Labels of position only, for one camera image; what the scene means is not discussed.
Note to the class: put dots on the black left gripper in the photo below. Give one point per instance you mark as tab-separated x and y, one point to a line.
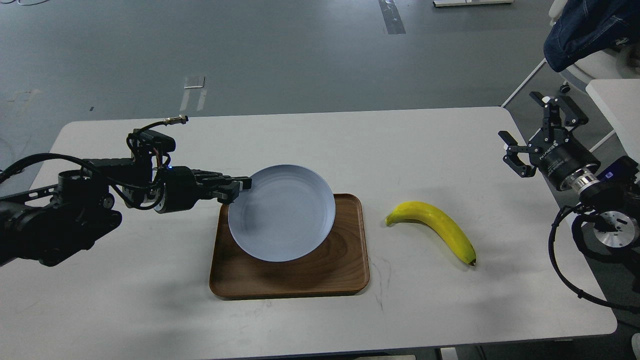
184	187

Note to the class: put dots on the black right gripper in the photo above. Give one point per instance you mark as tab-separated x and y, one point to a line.
561	154

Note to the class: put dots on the light blue plate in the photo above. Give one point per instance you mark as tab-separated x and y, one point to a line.
287	213

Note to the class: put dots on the yellow banana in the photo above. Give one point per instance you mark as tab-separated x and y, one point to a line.
442	224

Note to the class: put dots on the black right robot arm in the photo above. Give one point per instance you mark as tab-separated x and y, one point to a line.
606	218

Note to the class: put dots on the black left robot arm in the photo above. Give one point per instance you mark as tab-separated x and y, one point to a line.
52	223

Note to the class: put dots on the white side table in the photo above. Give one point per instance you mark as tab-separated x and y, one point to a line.
619	102

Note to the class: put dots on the white office chair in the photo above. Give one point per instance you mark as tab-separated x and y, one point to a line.
618	62

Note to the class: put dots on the blue denim jacket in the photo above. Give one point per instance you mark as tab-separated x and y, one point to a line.
585	27

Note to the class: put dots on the brown wooden tray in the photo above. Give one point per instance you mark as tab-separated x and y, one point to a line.
338	267

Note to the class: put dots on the white floor base plate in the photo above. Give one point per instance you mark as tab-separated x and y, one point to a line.
462	3

